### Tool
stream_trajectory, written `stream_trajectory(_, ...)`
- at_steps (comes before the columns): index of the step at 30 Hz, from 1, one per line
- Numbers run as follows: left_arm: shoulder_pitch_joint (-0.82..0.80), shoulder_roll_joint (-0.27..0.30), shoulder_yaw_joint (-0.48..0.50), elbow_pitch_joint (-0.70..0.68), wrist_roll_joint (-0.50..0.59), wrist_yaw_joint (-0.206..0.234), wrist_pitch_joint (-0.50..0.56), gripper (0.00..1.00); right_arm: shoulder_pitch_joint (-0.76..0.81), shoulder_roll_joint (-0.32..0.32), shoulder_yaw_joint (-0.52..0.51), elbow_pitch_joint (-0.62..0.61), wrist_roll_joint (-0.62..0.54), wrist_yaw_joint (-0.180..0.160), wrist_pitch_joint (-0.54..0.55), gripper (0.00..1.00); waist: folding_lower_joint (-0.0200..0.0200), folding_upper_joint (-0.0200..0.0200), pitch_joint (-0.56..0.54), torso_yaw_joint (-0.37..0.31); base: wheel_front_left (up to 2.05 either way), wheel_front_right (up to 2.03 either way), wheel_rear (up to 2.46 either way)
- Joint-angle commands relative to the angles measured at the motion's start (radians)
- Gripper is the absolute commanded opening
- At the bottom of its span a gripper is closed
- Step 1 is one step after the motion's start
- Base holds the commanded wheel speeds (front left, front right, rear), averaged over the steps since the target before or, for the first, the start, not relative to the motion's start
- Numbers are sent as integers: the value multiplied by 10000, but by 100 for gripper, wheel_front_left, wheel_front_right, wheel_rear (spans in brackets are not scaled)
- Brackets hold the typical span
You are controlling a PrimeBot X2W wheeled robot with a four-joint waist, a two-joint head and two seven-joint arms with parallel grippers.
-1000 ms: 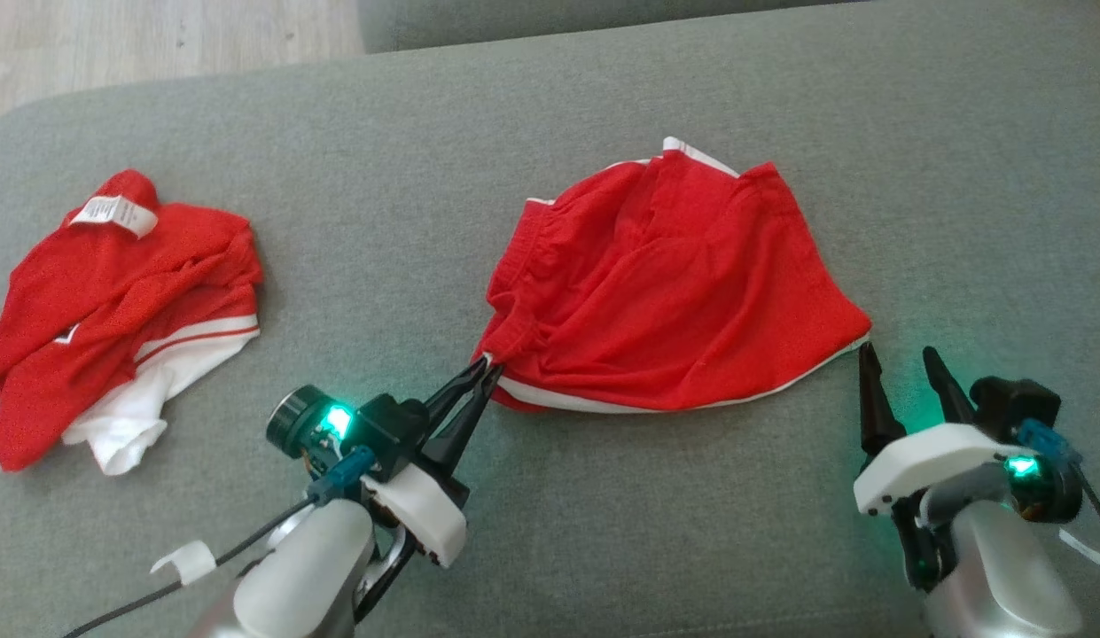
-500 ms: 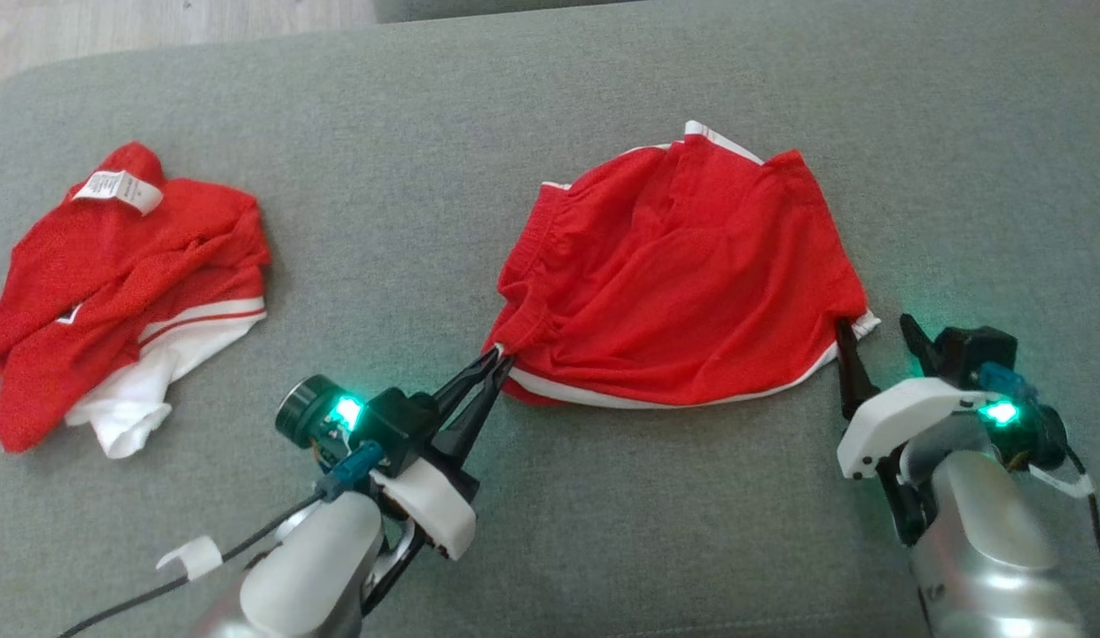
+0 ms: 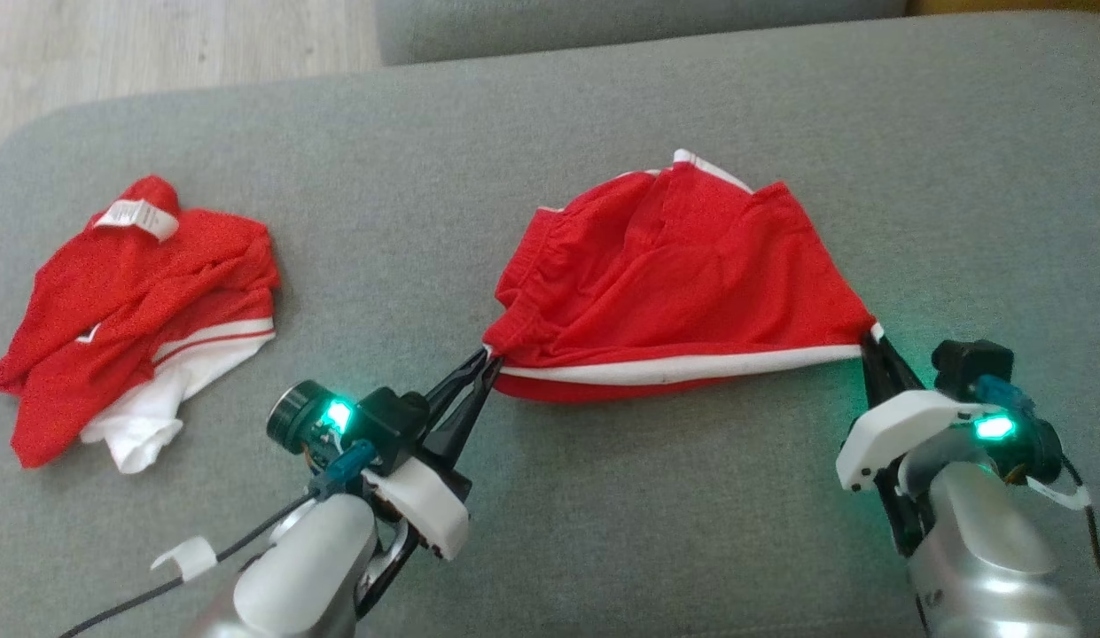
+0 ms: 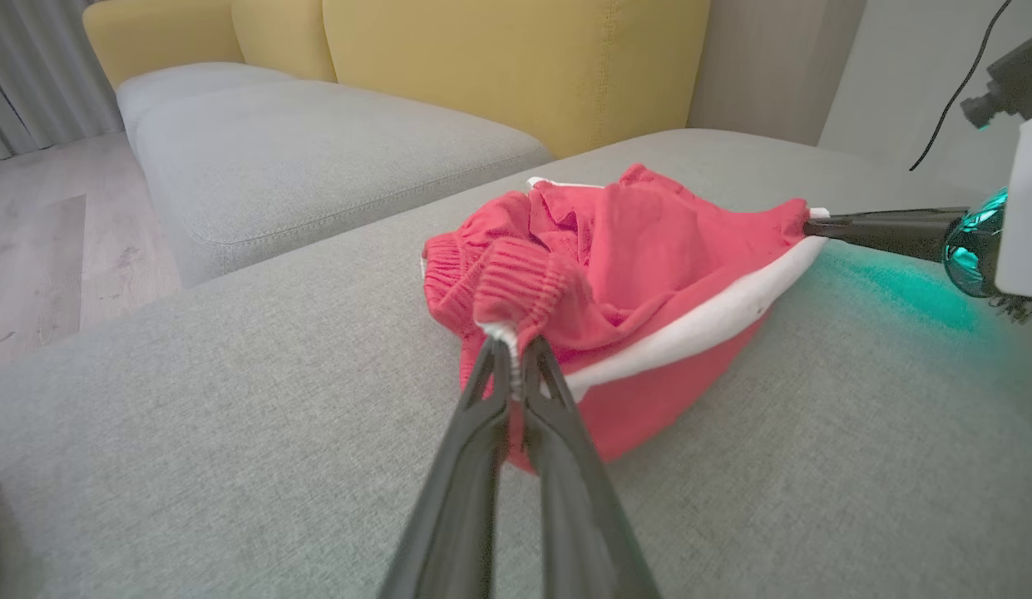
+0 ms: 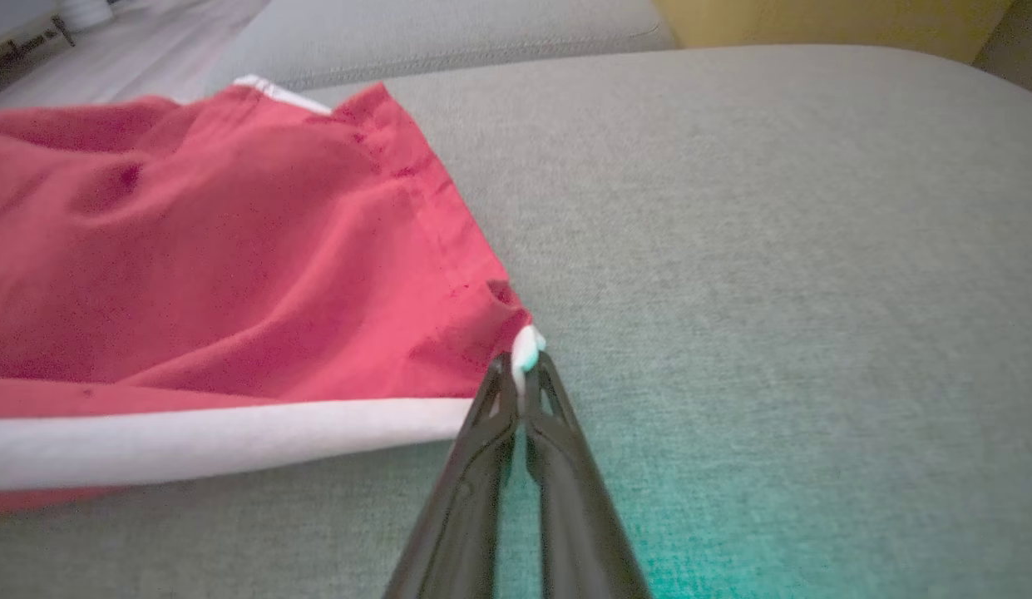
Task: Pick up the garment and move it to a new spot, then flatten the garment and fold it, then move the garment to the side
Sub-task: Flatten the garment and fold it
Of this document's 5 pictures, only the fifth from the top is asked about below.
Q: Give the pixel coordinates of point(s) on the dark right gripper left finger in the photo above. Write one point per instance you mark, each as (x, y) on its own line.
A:
(466, 516)

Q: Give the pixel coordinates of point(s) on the grey fabric sofa seat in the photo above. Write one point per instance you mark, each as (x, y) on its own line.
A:
(773, 291)

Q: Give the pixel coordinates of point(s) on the yellow cushion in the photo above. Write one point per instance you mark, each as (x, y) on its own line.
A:
(815, 25)

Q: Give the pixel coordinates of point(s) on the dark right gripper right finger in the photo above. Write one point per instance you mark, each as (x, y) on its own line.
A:
(574, 516)

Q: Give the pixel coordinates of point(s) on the grey sofa cushion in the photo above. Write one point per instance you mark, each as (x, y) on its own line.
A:
(441, 33)

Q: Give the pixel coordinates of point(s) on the red and white basketball jersey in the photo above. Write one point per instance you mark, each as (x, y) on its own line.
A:
(233, 249)

